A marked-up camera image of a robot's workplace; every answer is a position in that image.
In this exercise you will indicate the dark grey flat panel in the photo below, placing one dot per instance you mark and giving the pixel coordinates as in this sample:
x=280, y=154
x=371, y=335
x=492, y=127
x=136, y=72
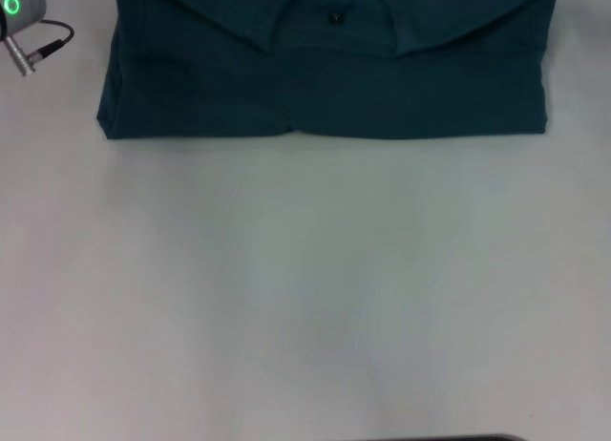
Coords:
x=429, y=438

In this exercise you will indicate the teal blue printed t-shirt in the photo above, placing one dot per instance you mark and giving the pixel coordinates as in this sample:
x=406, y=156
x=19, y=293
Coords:
x=334, y=78

